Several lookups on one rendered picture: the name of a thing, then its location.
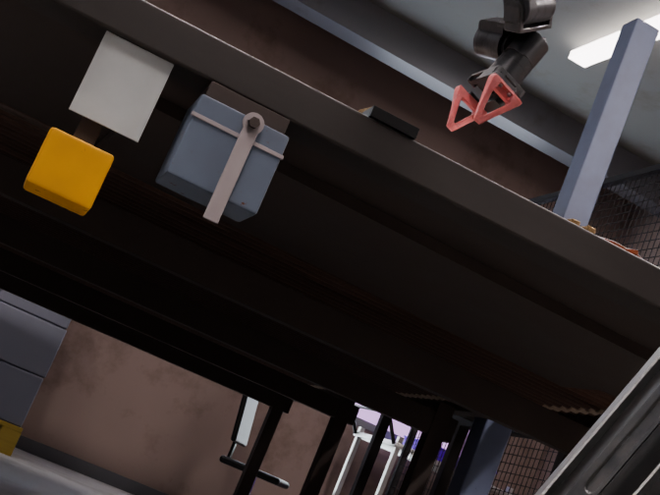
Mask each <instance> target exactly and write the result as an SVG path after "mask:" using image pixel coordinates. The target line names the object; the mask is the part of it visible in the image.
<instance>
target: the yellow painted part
mask: <svg viewBox="0 0 660 495"><path fill-rule="evenodd" d="M102 128H103V126H101V125H99V124H97V123H95V122H93V121H91V120H89V119H88V118H86V117H84V116H82V118H81V120H80V122H79V124H78V126H77V128H76V130H75V132H74V135H73V136H71V135H69V134H67V133H65V132H63V131H61V130H59V129H57V128H51V129H50V130H49V132H48V134H47V136H46V138H45V140H44V142H43V144H42V146H41V148H40V149H39V151H38V153H37V155H36V158H35V160H34V162H33V164H32V166H31V168H30V170H29V172H28V174H27V177H26V180H25V183H24V189H25V190H26V191H28V192H30V193H34V194H36V195H38V196H40V197H42V198H44V199H46V200H49V201H51V202H53V203H55V204H57V205H59V206H62V207H64V208H66V209H68V210H70V211H72V212H75V213H77V214H79V215H80V216H84V215H86V213H87V212H88V211H89V209H90V208H91V207H92V205H93V203H94V201H95V199H96V197H97V195H98V192H99V190H100V188H101V186H102V184H103V182H104V180H105V178H106V175H107V173H108V171H109V169H110V167H111V165H112V163H113V161H114V156H113V155H112V154H110V153H108V152H106V151H104V150H101V149H99V148H97V147H95V146H94V144H95V142H96V140H97V138H98V136H99V134H100V132H101V130H102Z"/></svg>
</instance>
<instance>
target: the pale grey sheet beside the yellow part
mask: <svg viewBox="0 0 660 495"><path fill-rule="evenodd" d="M173 67H174V64H172V63H170V62H168V61H166V60H164V59H162V58H160V57H158V56H156V55H154V54H152V53H150V52H148V51H146V50H144V49H142V48H140V47H138V46H136V45H134V44H132V43H130V42H128V41H127V40H126V39H124V38H122V37H120V36H118V35H116V34H114V33H112V32H110V31H108V30H106V32H105V34H104V36H103V38H102V40H101V42H100V45H99V47H98V49H97V51H96V53H95V55H94V57H93V59H92V61H91V63H90V65H89V67H88V69H87V71H86V73H85V75H84V78H83V80H82V83H81V85H80V87H79V89H78V91H77V93H76V95H75V97H74V99H73V101H72V103H71V105H70V108H69V110H71V111H73V112H76V113H78V114H80V115H82V116H84V117H86V118H88V119H89V120H91V121H93V122H95V123H97V124H99V125H101V126H103V127H105V128H107V129H110V130H112V131H114V132H116V133H118V134H120V135H122V136H124V137H126V138H129V139H131V140H133V141H135V142H138V141H139V139H140V137H141V134H142V132H143V130H144V128H145V126H146V124H147V122H148V119H149V117H150V115H151V113H152V111H153V109H154V107H155V105H156V102H157V100H158V98H159V96H160V94H161V92H162V90H163V87H164V85H165V83H166V81H167V80H168V78H169V76H170V73H171V71H172V69H173Z"/></svg>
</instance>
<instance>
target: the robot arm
mask: <svg viewBox="0 0 660 495"><path fill-rule="evenodd" d="M503 4H504V18H498V17H496V18H490V19H484V20H480V21H479V23H478V30H477V31H476V33H475V35H474V38H473V50H474V52H475V53H476V55H478V56H481V57H485V58H489V59H493V60H496V61H495V62H494V63H493V64H492V65H491V66H490V68H489V69H486V70H483V71H480V72H478V73H475V74H472V75H471V76H470V77H469V79H468V80H467V81H468V82H469V83H470V84H471V85H472V86H473V87H476V86H478V87H479V88H480V89H481V90H482V94H481V97H480V100H479V99H478V98H477V97H476V96H475V94H474V93H473V92H472V91H471V92H467V91H466V90H465V89H464V88H463V87H462V86H461V85H458V86H457V87H456V88H455V91H454V96H453V101H452V106H451V111H450V114H449V118H448V122H447V125H446V127H447V128H448V129H449V130H450V131H451V132H453V131H455V130H457V129H459V128H461V127H463V126H465V125H467V124H469V123H471V122H472V121H475V122H476V123H477V124H478V125H480V124H482V123H484V122H486V121H488V120H490V119H492V118H494V117H496V116H499V115H501V114H503V113H505V112H507V111H510V110H512V109H514V108H516V107H518V106H520V105H522V101H521V100H520V98H521V97H522V96H523V95H524V94H525V91H524V90H523V89H522V88H521V86H520V84H521V82H522V81H523V80H524V79H525V78H526V76H527V75H528V74H529V73H530V72H531V70H532V69H533V68H534V67H535V66H536V65H537V63H538V62H539V61H540V60H541V59H542V58H543V56H544V55H545V54H546V53H547V52H548V44H547V42H546V38H545V37H542V36H541V34H540V33H538V32H536V31H537V30H542V29H548V28H552V18H553V16H554V14H555V11H556V0H503ZM461 101H463V102H464V103H465V104H466V105H467V106H468V108H469V109H470V110H471V111H472V113H471V115H470V116H468V117H466V118H464V119H462V120H461V121H459V122H457V123H454V120H455V117H456V114H457V111H458V108H459V105H460V102H461ZM488 112H490V113H488ZM487 113H488V114H487Z"/></svg>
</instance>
